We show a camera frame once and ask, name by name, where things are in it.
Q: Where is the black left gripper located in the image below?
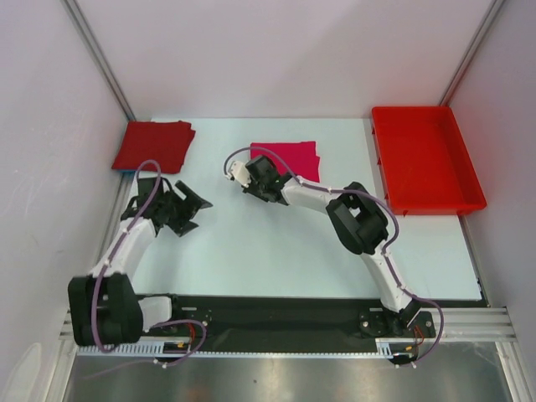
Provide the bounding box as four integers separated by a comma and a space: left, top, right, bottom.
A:
158, 182, 211, 237

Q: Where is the pink t shirt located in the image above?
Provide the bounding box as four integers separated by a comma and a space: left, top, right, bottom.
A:
250, 141, 321, 183

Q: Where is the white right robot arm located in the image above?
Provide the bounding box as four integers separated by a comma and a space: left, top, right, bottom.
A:
228, 155, 420, 336

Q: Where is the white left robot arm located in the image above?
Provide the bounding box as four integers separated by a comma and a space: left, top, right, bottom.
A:
68, 177, 212, 349

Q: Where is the folded dark red shirt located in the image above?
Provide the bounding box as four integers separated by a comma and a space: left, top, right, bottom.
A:
111, 121, 196, 174

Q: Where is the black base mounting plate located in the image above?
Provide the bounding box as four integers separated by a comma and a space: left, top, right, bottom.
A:
148, 295, 414, 353

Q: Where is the red plastic bin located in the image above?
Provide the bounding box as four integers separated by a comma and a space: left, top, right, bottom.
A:
371, 106, 487, 216

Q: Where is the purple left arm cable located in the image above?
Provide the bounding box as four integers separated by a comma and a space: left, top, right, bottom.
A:
79, 159, 209, 380

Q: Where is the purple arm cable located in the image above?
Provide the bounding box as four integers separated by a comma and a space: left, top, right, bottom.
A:
79, 159, 209, 380
222, 147, 445, 369

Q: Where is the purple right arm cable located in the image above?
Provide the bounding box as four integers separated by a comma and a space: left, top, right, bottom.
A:
222, 147, 445, 369

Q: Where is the grey slotted cable duct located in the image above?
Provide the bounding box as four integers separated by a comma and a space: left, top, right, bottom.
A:
77, 339, 198, 358

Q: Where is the left corner frame post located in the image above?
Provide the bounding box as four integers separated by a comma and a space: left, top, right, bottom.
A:
60, 0, 136, 121

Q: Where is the corner frame post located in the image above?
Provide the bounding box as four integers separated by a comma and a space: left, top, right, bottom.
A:
439, 0, 509, 106
60, 0, 136, 121

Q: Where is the right corner frame post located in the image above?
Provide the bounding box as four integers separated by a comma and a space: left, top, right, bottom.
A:
439, 0, 509, 106

